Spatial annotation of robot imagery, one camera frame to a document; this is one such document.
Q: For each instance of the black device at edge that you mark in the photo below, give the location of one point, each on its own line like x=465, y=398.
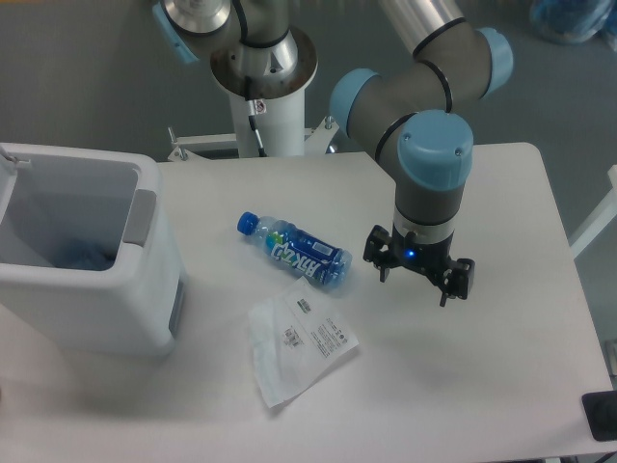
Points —
x=600, y=411

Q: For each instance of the white plastic wrapper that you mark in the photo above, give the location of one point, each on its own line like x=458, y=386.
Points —
x=295, y=337

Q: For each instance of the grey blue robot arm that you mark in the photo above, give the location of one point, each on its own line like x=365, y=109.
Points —
x=408, y=124

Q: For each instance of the blue plastic bag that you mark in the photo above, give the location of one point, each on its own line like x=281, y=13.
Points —
x=569, y=22

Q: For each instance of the white pedestal base frame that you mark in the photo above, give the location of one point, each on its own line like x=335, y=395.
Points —
x=318, y=141

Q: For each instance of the white frame bar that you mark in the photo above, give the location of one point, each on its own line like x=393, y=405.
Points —
x=597, y=220

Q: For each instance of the blue plastic drink bottle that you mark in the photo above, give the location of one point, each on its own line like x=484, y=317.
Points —
x=295, y=250

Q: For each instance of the white trash can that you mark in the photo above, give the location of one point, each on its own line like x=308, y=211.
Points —
x=88, y=254

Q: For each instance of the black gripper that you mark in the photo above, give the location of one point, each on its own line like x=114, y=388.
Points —
x=454, y=278

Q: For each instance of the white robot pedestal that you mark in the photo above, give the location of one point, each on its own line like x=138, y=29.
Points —
x=266, y=92

